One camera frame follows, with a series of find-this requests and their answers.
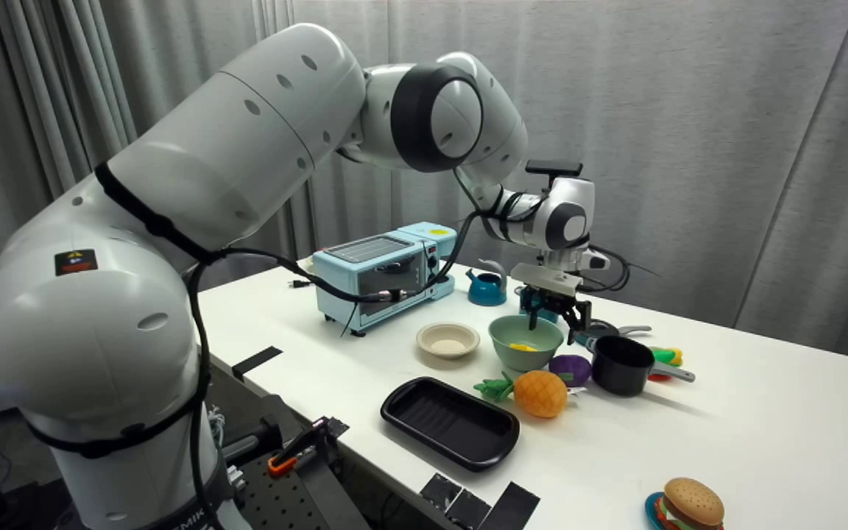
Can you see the silver toy utensil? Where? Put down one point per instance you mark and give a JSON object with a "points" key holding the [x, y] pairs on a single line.
{"points": [[675, 376]]}

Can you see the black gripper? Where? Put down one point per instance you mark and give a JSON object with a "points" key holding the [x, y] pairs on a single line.
{"points": [[557, 301]]}

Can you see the black mug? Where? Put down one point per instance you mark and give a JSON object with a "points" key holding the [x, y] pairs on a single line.
{"points": [[622, 370]]}

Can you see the purple toy eggplant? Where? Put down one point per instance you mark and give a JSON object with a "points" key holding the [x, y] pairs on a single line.
{"points": [[574, 370]]}

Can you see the teal toy kettle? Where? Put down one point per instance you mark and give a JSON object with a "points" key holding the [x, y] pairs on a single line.
{"points": [[487, 289]]}

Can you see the small blue plate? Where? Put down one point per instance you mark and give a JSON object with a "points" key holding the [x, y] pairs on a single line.
{"points": [[653, 510]]}

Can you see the black stand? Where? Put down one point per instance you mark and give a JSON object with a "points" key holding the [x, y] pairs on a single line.
{"points": [[554, 168]]}

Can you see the green bowl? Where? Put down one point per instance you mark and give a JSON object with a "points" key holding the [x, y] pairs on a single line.
{"points": [[529, 361]]}

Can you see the light blue toy oven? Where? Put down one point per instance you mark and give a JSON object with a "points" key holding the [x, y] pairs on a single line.
{"points": [[376, 268]]}

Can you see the green yellow toy vegetable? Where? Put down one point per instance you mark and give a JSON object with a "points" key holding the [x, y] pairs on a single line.
{"points": [[668, 354]]}

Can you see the orange toy pineapple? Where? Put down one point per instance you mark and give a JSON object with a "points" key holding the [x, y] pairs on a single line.
{"points": [[540, 395]]}

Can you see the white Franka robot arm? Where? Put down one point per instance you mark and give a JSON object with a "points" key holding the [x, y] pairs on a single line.
{"points": [[91, 326]]}

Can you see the yellow toy fries pile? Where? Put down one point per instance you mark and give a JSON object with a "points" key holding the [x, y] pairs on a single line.
{"points": [[522, 346]]}

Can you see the black ridged tray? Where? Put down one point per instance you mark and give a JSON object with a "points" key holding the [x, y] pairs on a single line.
{"points": [[450, 422]]}

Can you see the black table edge bracket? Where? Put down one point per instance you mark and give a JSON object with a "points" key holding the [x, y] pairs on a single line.
{"points": [[257, 361]]}

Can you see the toy burger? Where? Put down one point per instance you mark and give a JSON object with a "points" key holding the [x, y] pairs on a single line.
{"points": [[691, 504]]}

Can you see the grey curtain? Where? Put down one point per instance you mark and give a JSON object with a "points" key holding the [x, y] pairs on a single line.
{"points": [[737, 149]]}

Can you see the cream white plate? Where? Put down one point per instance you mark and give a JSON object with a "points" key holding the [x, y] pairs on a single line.
{"points": [[450, 339]]}

